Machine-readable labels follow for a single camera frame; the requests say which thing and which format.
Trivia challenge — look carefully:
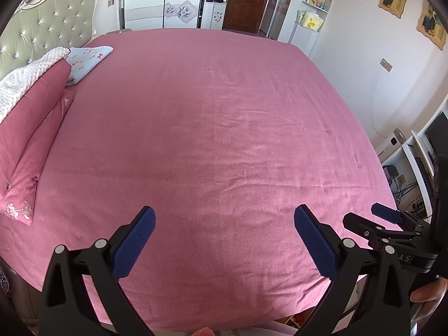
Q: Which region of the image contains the black keyboard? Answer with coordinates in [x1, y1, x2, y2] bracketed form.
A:
[415, 156, 433, 197]

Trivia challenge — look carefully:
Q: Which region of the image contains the white air purifier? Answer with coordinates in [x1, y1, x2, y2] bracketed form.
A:
[378, 128, 408, 163]

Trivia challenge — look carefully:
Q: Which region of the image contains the light blue bow-print pillow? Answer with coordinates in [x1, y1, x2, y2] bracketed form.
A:
[65, 45, 114, 86]

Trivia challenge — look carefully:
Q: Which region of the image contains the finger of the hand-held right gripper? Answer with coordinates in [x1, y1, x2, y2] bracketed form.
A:
[342, 212, 394, 250]
[370, 202, 431, 231]

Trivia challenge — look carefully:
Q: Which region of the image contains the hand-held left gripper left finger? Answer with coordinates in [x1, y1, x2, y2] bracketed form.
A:
[38, 206, 157, 336]

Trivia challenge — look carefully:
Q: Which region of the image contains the person's right hand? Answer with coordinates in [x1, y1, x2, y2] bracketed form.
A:
[410, 276, 448, 305]

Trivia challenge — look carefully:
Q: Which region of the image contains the small white cabinet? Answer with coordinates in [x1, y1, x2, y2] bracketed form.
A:
[201, 2, 228, 30]

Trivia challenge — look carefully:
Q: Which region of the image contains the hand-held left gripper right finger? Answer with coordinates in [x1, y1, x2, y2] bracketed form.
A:
[293, 205, 411, 336]

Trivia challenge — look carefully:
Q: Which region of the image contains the brown wooden door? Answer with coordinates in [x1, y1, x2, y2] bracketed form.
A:
[222, 0, 277, 34]

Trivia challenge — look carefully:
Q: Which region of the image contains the white knobby blanket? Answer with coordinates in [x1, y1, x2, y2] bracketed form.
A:
[0, 47, 71, 123]

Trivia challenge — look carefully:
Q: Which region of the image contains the white computer desk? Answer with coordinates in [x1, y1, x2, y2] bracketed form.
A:
[381, 129, 448, 218]

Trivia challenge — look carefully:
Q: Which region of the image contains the person's left hand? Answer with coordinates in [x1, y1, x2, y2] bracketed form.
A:
[192, 317, 216, 336]

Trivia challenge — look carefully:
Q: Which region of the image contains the pink pillow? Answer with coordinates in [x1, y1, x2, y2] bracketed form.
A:
[0, 61, 73, 225]

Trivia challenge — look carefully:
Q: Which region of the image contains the green tufted headboard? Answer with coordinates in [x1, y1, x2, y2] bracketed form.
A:
[0, 0, 99, 81]

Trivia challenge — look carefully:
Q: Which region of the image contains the yellow green package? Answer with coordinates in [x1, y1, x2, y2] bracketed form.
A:
[297, 10, 324, 30]

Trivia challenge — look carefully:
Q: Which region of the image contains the black monitor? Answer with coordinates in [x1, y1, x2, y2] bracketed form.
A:
[423, 112, 448, 162]

